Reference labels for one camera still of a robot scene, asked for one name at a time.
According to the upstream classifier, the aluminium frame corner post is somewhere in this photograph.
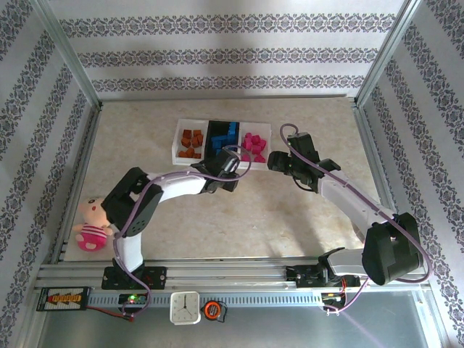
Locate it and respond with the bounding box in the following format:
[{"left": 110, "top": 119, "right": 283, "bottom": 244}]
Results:
[
  {"left": 30, "top": 0, "right": 105, "bottom": 109},
  {"left": 353, "top": 0, "right": 427, "bottom": 108}
]

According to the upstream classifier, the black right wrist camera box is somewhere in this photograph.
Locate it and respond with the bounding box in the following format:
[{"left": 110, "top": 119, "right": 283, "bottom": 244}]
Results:
[{"left": 286, "top": 133, "right": 320, "bottom": 164}]

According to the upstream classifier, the orange black tape measure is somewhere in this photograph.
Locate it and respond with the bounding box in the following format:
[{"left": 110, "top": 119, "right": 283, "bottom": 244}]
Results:
[{"left": 202, "top": 299, "right": 228, "bottom": 323}]

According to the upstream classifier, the aluminium frame side rail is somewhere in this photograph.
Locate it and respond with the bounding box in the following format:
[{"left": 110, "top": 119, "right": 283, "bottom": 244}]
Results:
[
  {"left": 353, "top": 104, "right": 424, "bottom": 262},
  {"left": 50, "top": 104, "right": 104, "bottom": 264}
]

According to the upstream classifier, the white bin for pink bricks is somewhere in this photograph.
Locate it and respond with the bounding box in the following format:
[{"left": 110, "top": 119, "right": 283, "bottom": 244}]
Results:
[{"left": 239, "top": 122, "right": 272, "bottom": 171}]

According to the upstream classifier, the small black device with LEDs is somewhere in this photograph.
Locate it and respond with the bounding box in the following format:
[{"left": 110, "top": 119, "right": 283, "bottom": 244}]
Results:
[{"left": 118, "top": 293, "right": 149, "bottom": 305}]

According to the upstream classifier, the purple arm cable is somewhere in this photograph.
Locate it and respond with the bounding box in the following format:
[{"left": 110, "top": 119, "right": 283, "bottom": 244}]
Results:
[
  {"left": 281, "top": 123, "right": 432, "bottom": 315},
  {"left": 114, "top": 144, "right": 253, "bottom": 318}
]

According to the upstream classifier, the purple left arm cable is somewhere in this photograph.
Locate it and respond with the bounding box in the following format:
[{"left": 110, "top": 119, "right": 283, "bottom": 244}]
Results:
[{"left": 114, "top": 144, "right": 253, "bottom": 318}]

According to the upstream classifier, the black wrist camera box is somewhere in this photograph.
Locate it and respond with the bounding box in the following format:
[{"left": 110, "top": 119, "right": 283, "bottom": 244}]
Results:
[
  {"left": 286, "top": 133, "right": 320, "bottom": 164},
  {"left": 213, "top": 148, "right": 241, "bottom": 174}
]

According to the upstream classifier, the grey metal sheet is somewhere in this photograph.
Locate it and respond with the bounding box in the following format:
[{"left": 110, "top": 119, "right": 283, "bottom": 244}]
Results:
[{"left": 36, "top": 289, "right": 442, "bottom": 348}]

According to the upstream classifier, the black power distribution board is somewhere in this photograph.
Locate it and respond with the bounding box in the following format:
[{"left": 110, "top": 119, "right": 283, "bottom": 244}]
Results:
[{"left": 36, "top": 286, "right": 91, "bottom": 312}]

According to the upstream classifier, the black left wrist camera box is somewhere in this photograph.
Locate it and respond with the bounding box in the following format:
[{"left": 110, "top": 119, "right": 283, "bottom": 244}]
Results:
[{"left": 213, "top": 148, "right": 241, "bottom": 174}]

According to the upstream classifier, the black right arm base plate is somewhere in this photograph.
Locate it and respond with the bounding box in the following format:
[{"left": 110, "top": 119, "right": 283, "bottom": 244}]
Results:
[{"left": 285, "top": 266, "right": 360, "bottom": 290}]

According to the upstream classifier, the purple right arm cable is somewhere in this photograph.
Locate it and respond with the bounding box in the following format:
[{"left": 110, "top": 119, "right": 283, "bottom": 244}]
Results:
[{"left": 281, "top": 123, "right": 432, "bottom": 315}]

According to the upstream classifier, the grey slotted cable duct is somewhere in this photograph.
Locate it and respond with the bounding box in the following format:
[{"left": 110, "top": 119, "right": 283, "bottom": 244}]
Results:
[{"left": 88, "top": 292, "right": 323, "bottom": 306}]

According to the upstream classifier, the white square clock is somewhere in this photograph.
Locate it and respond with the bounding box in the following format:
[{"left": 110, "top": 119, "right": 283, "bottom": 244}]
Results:
[{"left": 169, "top": 291, "right": 202, "bottom": 326}]

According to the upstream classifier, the coloured wire bundle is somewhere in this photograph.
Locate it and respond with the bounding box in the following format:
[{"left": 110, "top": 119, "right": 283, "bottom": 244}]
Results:
[{"left": 318, "top": 278, "right": 349, "bottom": 316}]

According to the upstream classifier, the black plastic bin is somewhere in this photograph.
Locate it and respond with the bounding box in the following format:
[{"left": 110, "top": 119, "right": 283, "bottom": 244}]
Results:
[{"left": 202, "top": 120, "right": 242, "bottom": 162}]

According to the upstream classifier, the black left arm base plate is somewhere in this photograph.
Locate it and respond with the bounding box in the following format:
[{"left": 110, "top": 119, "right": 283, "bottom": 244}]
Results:
[{"left": 101, "top": 266, "right": 168, "bottom": 291}]

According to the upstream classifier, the aluminium front mounting rail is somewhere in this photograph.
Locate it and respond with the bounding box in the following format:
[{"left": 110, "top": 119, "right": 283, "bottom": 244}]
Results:
[{"left": 34, "top": 263, "right": 426, "bottom": 291}]

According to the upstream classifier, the white bin for orange bricks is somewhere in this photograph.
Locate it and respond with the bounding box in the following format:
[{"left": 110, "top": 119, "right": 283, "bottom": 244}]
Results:
[{"left": 170, "top": 119, "right": 211, "bottom": 166}]

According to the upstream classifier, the plush doll with pink body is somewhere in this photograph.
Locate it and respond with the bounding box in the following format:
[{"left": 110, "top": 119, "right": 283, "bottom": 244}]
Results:
[{"left": 71, "top": 196, "right": 113, "bottom": 252}]

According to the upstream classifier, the aluminium back frame bar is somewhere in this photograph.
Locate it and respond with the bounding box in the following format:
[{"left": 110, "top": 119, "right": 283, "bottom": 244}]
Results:
[{"left": 100, "top": 94, "right": 359, "bottom": 102}]

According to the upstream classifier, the thin red wire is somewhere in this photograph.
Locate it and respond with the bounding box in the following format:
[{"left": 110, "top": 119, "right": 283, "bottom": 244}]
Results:
[{"left": 86, "top": 305, "right": 137, "bottom": 323}]

